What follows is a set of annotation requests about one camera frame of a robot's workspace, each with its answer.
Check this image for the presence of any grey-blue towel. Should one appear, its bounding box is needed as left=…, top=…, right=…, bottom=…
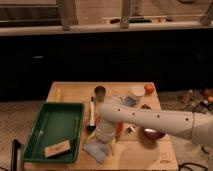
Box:
left=83, top=140, right=111, bottom=164

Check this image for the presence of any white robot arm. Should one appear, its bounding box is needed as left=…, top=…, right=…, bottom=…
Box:
left=95, top=102, right=213, bottom=148

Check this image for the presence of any green metal cup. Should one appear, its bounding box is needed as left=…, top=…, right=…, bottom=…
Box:
left=95, top=86, right=106, bottom=102

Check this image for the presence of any blue-grey sponge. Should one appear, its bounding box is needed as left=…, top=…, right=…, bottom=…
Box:
left=121, top=96, right=136, bottom=107

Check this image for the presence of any orange fruit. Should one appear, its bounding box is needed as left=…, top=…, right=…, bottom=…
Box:
left=144, top=84, right=154, bottom=95

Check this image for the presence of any dark brown pinecone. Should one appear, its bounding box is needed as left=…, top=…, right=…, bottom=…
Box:
left=141, top=104, right=151, bottom=109

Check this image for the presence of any small metal clip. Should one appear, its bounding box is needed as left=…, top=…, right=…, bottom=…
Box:
left=127, top=125, right=135, bottom=133

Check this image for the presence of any green plastic tray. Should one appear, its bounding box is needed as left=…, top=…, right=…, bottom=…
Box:
left=22, top=102, right=84, bottom=163

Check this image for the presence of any dark red bowl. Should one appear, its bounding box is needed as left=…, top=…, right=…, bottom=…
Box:
left=143, top=128, right=165, bottom=140

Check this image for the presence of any wooden block in tray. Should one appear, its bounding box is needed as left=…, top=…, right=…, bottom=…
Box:
left=44, top=140, right=71, bottom=158

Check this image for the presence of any black chair back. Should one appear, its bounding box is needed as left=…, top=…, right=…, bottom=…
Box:
left=10, top=139, right=22, bottom=171

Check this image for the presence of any white-handled brush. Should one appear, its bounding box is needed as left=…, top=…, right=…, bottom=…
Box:
left=87, top=98, right=96, bottom=132

